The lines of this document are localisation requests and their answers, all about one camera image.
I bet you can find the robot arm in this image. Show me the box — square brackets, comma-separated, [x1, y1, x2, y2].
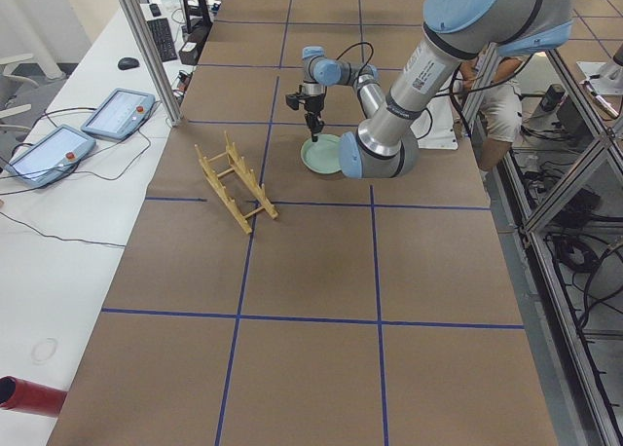
[302, 0, 573, 178]

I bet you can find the aluminium side frame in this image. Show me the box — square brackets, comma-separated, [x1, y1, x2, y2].
[461, 36, 623, 446]

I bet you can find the aluminium frame post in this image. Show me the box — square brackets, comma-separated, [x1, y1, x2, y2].
[119, 0, 182, 127]

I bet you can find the person in white shorts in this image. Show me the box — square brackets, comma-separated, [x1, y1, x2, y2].
[459, 51, 527, 180]

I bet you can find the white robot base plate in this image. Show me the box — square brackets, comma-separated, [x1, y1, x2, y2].
[412, 97, 458, 150]

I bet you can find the black pendant cable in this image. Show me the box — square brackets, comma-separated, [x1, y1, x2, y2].
[0, 105, 152, 249]

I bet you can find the red cylinder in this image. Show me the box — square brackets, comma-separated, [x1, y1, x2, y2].
[1, 376, 67, 418]

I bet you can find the wooden dish rack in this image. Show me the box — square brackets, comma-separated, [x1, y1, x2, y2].
[194, 132, 278, 234]

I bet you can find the teach pendant near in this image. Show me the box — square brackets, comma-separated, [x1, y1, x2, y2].
[6, 125, 96, 187]

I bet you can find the teach pendant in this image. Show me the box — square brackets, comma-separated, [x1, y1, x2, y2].
[6, 125, 96, 187]
[81, 88, 156, 140]

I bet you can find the pale green plate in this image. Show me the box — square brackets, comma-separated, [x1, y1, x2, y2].
[300, 133, 341, 174]

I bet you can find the black computer mouse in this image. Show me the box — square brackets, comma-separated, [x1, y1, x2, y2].
[117, 56, 140, 71]

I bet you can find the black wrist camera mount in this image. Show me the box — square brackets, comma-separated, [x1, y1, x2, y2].
[285, 90, 308, 111]

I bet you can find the black keyboard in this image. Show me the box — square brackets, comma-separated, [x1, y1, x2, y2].
[146, 18, 177, 62]

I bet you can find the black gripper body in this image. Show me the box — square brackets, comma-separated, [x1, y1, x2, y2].
[304, 94, 323, 130]

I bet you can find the teach pendant far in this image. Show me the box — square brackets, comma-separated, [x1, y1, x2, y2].
[81, 88, 156, 140]

